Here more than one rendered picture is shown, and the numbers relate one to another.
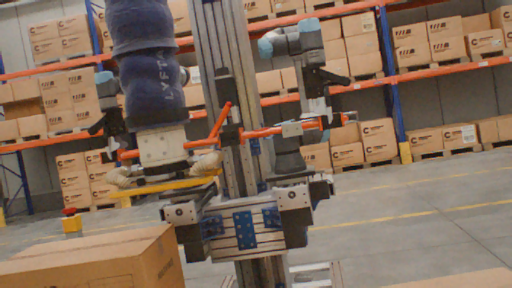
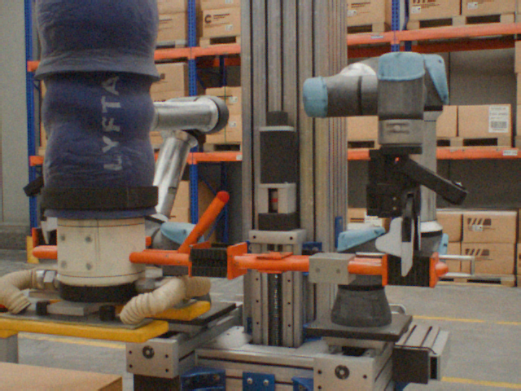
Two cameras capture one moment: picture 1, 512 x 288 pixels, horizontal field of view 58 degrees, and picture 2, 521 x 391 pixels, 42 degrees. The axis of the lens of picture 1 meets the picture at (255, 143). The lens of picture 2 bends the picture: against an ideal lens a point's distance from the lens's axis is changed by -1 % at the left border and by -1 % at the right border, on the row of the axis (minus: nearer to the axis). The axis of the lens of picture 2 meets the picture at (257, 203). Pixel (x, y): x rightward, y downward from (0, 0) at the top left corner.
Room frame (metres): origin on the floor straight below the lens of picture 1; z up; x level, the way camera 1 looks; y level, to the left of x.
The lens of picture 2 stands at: (0.46, -0.28, 1.43)
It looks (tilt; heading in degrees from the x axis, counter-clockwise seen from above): 3 degrees down; 14
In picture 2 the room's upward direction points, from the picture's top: 1 degrees counter-clockwise
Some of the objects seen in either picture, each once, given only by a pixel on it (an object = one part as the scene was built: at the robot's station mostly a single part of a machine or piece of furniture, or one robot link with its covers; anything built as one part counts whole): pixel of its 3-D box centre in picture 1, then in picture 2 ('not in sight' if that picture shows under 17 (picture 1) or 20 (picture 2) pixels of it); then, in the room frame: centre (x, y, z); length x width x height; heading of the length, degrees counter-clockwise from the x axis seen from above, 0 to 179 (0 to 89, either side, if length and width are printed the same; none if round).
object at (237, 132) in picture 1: (232, 138); (218, 259); (1.64, 0.08, 1.25); 0.10 x 0.08 x 0.06; 174
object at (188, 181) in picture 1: (161, 182); (74, 317); (1.57, 0.34, 1.15); 0.34 x 0.10 x 0.05; 84
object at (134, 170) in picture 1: (167, 167); (102, 287); (1.67, 0.33, 1.19); 0.34 x 0.25 x 0.06; 84
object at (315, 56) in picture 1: (314, 58); (400, 134); (1.60, -0.25, 1.48); 0.08 x 0.08 x 0.05
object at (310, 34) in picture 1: (310, 35); (400, 87); (1.61, -0.25, 1.55); 0.09 x 0.08 x 0.11; 178
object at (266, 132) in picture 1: (222, 138); (217, 251); (1.76, 0.12, 1.25); 0.93 x 0.30 x 0.04; 84
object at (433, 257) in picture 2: (331, 121); (410, 268); (1.59, -0.27, 1.25); 0.08 x 0.07 x 0.05; 84
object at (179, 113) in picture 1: (158, 117); (102, 195); (1.67, 0.33, 1.37); 0.23 x 0.23 x 0.04
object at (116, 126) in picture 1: (113, 123); not in sight; (1.95, 0.57, 1.39); 0.09 x 0.08 x 0.12; 84
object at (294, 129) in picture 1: (292, 129); (332, 268); (1.61, -0.13, 1.25); 0.07 x 0.07 x 0.04; 84
